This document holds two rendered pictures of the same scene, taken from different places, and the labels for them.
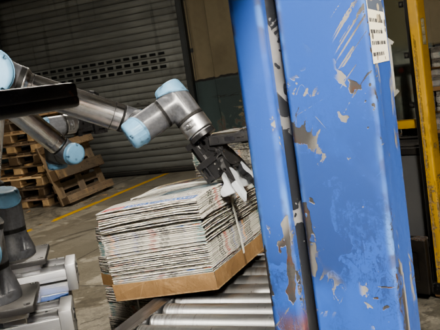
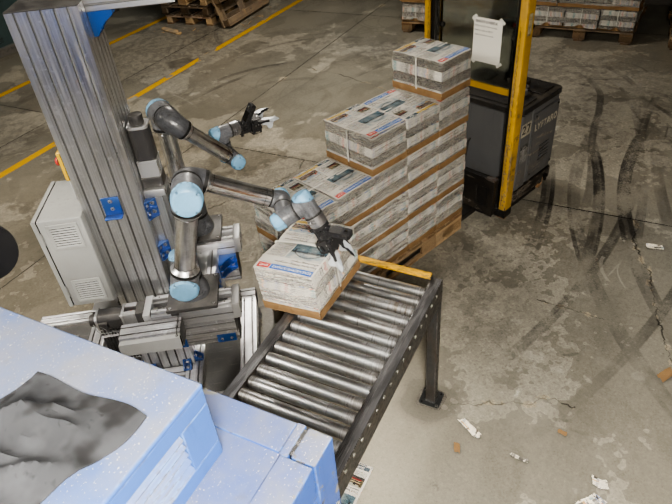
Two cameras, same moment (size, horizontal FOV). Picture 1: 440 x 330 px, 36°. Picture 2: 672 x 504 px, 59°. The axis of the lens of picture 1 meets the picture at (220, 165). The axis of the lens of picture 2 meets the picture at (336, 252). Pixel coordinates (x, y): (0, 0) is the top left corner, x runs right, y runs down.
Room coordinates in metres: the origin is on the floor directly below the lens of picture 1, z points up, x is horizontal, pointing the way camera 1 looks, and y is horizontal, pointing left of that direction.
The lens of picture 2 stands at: (-0.24, -0.24, 2.52)
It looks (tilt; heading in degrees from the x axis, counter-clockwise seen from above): 38 degrees down; 7
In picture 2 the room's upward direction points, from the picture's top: 6 degrees counter-clockwise
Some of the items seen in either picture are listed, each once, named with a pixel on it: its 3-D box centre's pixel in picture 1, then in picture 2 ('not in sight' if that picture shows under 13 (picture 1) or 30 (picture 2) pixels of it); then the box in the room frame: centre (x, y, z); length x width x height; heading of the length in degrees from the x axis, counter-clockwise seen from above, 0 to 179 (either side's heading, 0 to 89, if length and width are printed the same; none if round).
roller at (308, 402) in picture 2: not in sight; (301, 399); (1.13, 0.10, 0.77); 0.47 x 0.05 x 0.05; 67
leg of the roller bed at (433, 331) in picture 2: not in sight; (432, 353); (1.74, -0.44, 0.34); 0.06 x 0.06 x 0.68; 67
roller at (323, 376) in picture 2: not in sight; (317, 374); (1.25, 0.05, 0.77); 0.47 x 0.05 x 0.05; 67
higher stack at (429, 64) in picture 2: not in sight; (429, 147); (3.27, -0.52, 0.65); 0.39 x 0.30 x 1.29; 48
